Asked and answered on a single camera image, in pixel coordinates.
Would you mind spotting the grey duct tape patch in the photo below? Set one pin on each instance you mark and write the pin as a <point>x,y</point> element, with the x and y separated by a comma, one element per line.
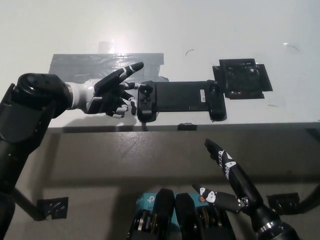
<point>100,61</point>

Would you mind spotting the black tape square patch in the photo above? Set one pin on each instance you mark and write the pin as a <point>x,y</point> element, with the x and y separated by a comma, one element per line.
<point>241,80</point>

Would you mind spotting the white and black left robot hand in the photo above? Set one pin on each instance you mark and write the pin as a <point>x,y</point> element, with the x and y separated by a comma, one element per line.
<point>105,92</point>

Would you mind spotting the black table leg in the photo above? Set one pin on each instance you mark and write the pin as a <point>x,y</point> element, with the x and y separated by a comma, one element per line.
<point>27,205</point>
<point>310,200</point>

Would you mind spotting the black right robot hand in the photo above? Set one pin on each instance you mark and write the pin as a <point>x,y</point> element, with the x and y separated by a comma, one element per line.
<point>237,177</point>

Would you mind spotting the black game controller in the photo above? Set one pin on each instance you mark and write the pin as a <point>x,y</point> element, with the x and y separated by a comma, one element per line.
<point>180,97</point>

